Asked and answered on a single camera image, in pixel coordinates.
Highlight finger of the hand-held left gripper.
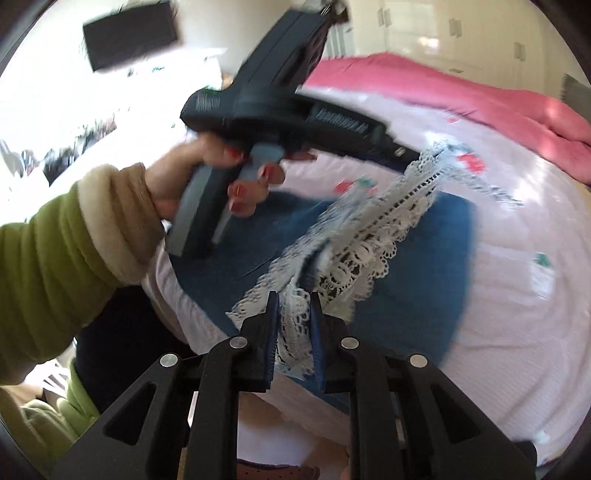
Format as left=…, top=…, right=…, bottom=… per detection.
left=369, top=134, right=419, bottom=174

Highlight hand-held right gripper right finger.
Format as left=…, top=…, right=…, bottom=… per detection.
left=309, top=291, right=539, bottom=480

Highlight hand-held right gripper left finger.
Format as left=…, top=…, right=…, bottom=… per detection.
left=51, top=291, right=282, bottom=480

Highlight blue denim pants lace trim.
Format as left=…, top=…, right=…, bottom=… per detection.
left=173, top=138, right=478, bottom=404

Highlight person's left forearm green sleeve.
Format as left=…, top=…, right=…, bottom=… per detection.
left=0, top=164, right=167, bottom=384

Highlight person's left hand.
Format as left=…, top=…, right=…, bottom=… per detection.
left=145, top=135, right=285, bottom=220

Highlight pink comforter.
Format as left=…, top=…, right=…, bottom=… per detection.
left=302, top=53, right=591, bottom=160

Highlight hanging dark clothes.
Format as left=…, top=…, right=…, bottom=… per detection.
left=302, top=0, right=352, bottom=24

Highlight white wardrobe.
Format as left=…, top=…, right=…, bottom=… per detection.
left=351, top=0, right=568, bottom=75

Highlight black television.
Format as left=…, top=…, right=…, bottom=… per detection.
left=82, top=0, right=183, bottom=72

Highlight grey padded headboard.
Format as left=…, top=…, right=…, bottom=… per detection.
left=560, top=74, right=589, bottom=109

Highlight pink strawberry print bed quilt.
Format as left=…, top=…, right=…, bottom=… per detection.
left=46, top=90, right=591, bottom=462

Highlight person's green jacket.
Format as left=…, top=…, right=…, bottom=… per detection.
left=0, top=360, right=103, bottom=480

